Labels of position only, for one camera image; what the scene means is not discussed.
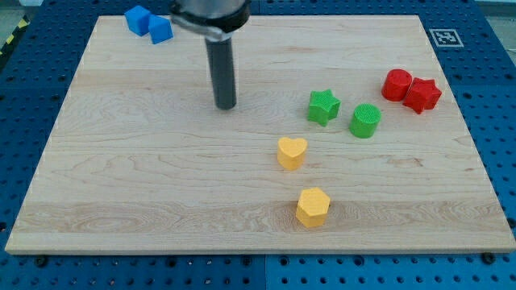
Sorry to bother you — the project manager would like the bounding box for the green cylinder block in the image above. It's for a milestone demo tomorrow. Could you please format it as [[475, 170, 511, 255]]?
[[349, 103, 381, 139]]

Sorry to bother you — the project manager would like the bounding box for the red star block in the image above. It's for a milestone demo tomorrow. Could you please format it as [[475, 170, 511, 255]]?
[[402, 77, 442, 114]]

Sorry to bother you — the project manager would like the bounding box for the yellow heart block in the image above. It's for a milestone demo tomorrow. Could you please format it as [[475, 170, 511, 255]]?
[[277, 137, 308, 171]]

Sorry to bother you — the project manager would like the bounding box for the blue cube block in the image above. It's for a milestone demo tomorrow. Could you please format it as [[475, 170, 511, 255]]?
[[124, 6, 151, 36]]

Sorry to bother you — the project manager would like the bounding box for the blue pentagon block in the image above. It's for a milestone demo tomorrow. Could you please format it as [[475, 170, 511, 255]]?
[[148, 14, 173, 44]]

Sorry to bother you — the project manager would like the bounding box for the yellow hexagon block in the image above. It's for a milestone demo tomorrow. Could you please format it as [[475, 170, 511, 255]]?
[[295, 188, 331, 228]]

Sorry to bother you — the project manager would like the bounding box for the wooden board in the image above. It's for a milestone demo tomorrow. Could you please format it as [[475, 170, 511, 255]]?
[[6, 15, 515, 255]]

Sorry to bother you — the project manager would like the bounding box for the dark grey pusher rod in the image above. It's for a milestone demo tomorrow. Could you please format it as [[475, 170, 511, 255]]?
[[205, 38, 236, 110]]

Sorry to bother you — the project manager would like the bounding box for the green star block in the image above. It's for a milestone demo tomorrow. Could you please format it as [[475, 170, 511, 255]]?
[[307, 89, 341, 126]]

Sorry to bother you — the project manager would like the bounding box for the white fiducial marker tag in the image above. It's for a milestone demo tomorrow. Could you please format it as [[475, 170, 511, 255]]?
[[429, 28, 464, 48]]

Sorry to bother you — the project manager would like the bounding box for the red cylinder block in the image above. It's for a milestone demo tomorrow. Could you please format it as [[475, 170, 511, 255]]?
[[381, 68, 413, 102]]

